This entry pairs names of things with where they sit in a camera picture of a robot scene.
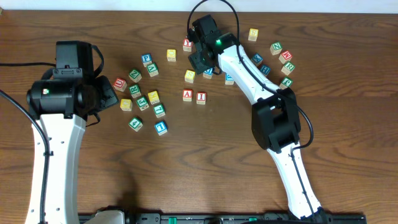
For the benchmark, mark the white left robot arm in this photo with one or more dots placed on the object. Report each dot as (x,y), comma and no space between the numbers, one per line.
(57,141)

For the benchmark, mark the blue p block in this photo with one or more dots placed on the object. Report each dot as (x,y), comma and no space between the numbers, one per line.
(146,59)
(228,80)

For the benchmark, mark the red A block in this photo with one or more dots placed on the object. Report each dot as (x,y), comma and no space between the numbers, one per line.
(187,95)

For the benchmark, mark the green V block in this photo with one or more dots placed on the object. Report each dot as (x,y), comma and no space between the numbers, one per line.
(152,69)

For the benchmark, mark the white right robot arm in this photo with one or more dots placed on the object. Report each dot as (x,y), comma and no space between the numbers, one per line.
(275,121)

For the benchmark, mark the blue P block left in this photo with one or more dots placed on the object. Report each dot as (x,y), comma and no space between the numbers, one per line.
(146,59)

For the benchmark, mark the red M block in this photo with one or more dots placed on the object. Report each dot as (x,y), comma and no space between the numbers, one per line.
(285,56)

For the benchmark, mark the blue X block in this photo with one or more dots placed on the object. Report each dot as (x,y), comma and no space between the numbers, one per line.
(256,59)

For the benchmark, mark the green R block right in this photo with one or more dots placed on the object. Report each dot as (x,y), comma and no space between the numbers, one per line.
(288,68)

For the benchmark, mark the yellow O block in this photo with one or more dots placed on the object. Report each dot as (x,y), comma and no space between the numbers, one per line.
(171,55)

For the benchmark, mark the green J block right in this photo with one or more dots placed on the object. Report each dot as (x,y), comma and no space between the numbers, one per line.
(286,83)

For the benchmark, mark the blue H block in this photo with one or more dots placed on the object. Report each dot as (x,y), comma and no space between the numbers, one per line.
(265,69)

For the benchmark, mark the yellow S block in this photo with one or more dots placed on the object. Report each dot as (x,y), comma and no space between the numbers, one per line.
(189,76)

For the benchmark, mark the green n block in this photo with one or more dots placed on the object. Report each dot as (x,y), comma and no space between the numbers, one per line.
(135,75)
(276,48)

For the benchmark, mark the green j block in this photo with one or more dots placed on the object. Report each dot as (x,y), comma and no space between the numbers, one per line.
(142,103)
(286,83)

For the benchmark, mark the yellow block far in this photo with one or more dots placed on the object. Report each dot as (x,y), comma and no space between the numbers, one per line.
(253,34)

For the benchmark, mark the blue T block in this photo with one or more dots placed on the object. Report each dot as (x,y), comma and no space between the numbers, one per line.
(161,128)

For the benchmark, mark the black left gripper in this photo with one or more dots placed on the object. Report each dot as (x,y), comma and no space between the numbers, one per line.
(110,96)

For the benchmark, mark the green L block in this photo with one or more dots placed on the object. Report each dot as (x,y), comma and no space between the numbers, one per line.
(159,110)

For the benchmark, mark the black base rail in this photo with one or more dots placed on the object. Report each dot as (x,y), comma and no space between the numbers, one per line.
(117,216)

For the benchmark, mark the red U block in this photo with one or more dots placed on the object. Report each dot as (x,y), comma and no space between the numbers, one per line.
(120,84)

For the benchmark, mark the red Y block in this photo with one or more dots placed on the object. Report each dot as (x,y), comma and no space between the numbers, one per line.
(187,45)

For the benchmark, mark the green 4 block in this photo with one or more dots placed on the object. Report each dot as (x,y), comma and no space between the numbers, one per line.
(135,124)

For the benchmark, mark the yellow K block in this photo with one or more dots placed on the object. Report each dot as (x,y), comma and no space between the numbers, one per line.
(153,97)

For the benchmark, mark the yellow G block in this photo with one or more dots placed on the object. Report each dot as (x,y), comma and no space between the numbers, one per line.
(126,105)

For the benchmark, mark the red I block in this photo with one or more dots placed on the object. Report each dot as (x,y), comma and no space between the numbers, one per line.
(201,98)

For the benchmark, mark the green N block right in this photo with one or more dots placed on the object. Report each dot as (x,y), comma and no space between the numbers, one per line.
(276,48)

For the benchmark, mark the blue D block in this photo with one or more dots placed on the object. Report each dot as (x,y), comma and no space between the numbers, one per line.
(208,74)

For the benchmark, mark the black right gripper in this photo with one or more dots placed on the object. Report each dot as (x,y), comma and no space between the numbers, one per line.
(198,66)

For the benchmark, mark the green r block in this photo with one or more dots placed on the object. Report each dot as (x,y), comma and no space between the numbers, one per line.
(135,91)
(288,68)

